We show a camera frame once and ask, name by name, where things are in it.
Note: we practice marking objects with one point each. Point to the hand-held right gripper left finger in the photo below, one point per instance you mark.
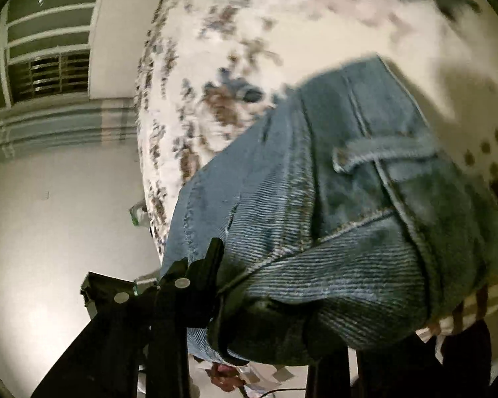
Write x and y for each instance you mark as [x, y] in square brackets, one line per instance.
[170, 306]

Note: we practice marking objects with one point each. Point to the grey-green striped curtain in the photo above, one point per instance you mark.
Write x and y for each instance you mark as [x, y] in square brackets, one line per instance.
[58, 128]

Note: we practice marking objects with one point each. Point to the window with metal grille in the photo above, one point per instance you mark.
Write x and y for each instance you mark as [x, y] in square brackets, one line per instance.
[45, 49]

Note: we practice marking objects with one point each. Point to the blue jeans pants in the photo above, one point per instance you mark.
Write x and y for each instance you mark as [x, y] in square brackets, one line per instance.
[336, 236]

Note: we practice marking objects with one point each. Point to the green and white package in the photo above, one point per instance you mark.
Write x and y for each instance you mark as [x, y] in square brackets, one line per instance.
[136, 214]

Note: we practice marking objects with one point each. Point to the floral bed blanket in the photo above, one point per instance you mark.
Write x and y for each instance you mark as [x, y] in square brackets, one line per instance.
[315, 20]

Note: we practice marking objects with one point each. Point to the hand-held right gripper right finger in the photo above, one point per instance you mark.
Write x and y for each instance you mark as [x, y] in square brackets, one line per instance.
[398, 373]

